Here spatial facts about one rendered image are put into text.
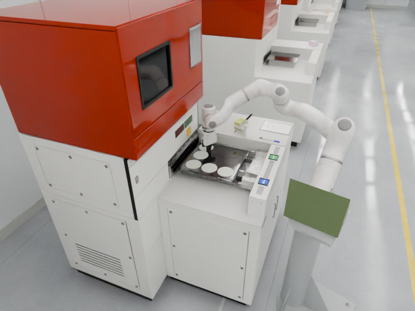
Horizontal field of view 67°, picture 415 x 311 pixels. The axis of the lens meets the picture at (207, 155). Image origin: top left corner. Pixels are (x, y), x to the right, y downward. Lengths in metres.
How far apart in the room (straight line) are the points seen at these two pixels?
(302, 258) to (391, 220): 1.45
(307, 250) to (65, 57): 1.57
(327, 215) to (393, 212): 1.75
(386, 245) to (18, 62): 2.83
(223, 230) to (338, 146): 0.77
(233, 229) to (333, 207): 0.55
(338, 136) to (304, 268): 0.82
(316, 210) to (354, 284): 1.10
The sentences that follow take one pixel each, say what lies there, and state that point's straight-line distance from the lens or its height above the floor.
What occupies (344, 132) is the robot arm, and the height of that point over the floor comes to 1.26.
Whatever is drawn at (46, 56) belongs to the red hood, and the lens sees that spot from 1.56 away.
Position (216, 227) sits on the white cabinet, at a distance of 1.84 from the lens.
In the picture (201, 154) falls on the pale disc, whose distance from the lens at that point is 2.09.
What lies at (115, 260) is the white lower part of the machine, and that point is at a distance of 2.21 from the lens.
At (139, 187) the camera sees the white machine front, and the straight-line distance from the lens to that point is 1.68.
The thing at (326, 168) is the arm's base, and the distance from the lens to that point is 1.75.
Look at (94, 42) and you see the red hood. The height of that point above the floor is 1.75.
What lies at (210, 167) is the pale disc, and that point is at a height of 0.90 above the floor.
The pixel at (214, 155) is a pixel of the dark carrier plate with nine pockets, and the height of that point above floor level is 0.90.
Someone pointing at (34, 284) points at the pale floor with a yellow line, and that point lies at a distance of 2.79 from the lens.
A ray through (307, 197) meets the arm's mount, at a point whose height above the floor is 1.00.
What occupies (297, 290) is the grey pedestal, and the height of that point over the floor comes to 0.22.
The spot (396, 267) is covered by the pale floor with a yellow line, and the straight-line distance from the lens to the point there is 2.93.
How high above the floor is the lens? 2.06
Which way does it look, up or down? 34 degrees down
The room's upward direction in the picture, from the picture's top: straight up
